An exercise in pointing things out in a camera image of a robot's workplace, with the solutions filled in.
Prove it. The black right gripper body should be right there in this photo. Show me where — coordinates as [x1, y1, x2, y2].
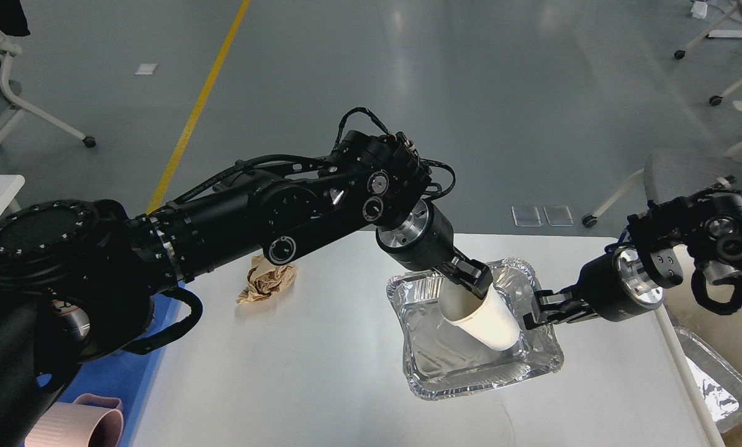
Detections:
[579, 247, 665, 322]

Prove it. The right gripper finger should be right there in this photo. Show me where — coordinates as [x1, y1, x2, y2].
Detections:
[522, 308, 600, 330]
[532, 287, 592, 311]

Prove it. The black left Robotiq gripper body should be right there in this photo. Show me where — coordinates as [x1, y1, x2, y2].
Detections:
[376, 200, 461, 271]

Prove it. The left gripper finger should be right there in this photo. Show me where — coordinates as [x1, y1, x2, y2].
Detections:
[433, 264, 469, 289]
[452, 257, 493, 300]

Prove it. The white paper cup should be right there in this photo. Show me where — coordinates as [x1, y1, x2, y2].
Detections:
[438, 280, 521, 351]

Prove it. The aluminium foil tray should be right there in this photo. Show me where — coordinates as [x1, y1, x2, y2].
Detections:
[387, 258, 564, 400]

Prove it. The brown paper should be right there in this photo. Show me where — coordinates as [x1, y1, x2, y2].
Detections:
[235, 255, 299, 304]

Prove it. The pink HOME mug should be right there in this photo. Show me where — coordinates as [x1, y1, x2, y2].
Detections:
[24, 393, 125, 446]

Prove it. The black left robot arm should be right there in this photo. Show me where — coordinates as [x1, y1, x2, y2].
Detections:
[0, 107, 492, 446]

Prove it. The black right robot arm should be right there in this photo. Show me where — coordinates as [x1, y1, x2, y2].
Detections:
[522, 175, 742, 329]

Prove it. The grey office chair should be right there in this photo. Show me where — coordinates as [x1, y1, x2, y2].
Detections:
[581, 142, 742, 227]

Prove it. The white bin at right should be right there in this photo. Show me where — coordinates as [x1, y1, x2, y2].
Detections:
[665, 246, 742, 446]

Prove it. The blue plastic tray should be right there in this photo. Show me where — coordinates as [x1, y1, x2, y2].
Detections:
[35, 286, 185, 447]

